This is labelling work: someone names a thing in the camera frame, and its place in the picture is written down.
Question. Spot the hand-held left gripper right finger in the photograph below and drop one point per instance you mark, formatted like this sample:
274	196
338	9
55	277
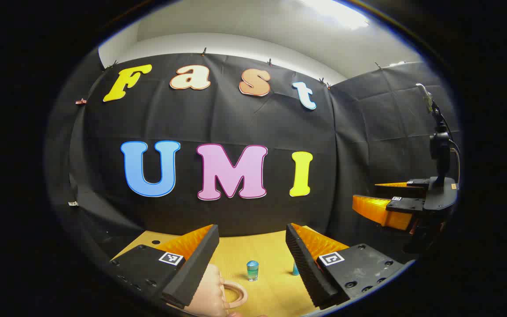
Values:
304	264

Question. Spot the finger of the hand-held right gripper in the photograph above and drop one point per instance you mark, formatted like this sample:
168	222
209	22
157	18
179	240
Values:
405	205
412	189

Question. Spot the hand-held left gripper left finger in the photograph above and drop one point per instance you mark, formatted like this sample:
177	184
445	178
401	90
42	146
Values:
198	268

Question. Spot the light blue squeeze tube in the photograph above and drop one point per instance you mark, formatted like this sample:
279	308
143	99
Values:
295	268

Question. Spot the pink suitcase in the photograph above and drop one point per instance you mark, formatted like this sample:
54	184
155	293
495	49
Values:
209	295

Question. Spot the blue green bottle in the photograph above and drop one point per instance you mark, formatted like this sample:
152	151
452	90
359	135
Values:
252	270

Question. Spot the black backdrop cloth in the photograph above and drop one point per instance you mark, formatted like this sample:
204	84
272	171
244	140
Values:
236	123

